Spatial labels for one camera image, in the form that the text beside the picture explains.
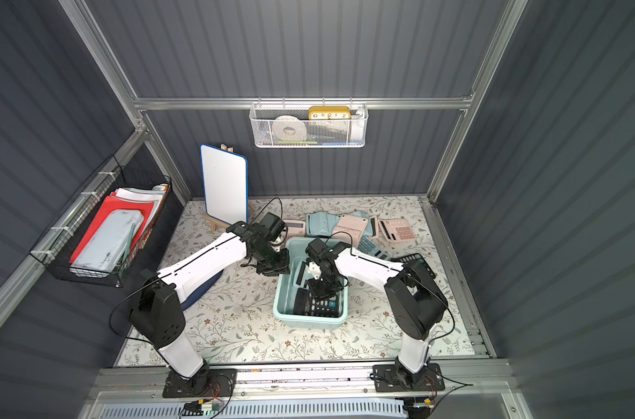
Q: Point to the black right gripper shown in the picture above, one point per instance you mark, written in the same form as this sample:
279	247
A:
322	280

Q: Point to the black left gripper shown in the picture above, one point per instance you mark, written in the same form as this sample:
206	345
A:
273	263

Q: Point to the black calculator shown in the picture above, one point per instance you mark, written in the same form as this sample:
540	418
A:
415	259
307	305

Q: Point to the mint green storage box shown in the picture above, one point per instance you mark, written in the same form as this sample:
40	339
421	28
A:
285	294

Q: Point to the teal calculator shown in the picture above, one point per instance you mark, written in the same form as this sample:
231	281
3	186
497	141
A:
368	247
298	274

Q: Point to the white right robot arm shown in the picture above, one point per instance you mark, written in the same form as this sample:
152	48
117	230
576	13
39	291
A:
417	303

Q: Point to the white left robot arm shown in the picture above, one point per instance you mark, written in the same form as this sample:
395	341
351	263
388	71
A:
157	311

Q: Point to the teal calculator by box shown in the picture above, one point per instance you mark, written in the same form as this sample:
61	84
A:
368	247

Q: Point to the mint green calculator upside down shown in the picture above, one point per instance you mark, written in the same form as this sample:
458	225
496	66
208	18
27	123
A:
321	224

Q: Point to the wooden easel stand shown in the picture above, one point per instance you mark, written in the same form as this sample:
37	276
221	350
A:
215	222

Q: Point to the navy blue glasses case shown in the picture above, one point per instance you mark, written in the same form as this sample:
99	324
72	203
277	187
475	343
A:
199	291

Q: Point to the blue framed whiteboard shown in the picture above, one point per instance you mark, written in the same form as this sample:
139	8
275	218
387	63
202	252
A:
224	186

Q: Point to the white papers in basket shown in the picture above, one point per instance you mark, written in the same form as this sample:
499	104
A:
155	196

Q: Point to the white tape roll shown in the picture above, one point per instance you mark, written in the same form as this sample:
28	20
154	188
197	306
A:
288	128

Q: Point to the yellow clock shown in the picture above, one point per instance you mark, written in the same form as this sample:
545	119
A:
329	113

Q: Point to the red folder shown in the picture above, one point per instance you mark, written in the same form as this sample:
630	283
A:
110	204

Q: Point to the light grey pencil case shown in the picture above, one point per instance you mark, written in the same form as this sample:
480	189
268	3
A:
108	244

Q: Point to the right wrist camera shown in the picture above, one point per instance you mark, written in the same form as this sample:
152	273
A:
314	270

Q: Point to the white wire wall basket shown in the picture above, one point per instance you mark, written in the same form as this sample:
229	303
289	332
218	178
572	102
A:
319	133

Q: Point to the black wire side basket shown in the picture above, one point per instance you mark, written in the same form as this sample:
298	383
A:
56	247

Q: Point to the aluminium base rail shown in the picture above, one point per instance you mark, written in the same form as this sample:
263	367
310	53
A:
469	388

